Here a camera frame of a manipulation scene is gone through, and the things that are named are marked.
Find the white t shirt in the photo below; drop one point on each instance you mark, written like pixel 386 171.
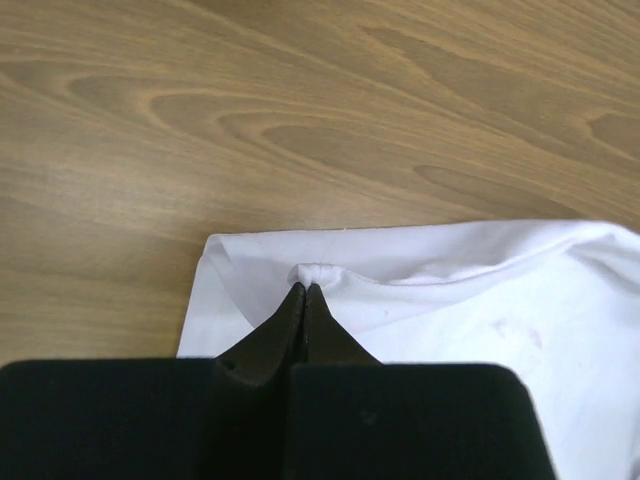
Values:
pixel 556 301

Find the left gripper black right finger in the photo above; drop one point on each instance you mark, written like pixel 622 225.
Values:
pixel 352 417

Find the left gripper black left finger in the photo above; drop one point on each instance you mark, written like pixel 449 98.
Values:
pixel 153 418

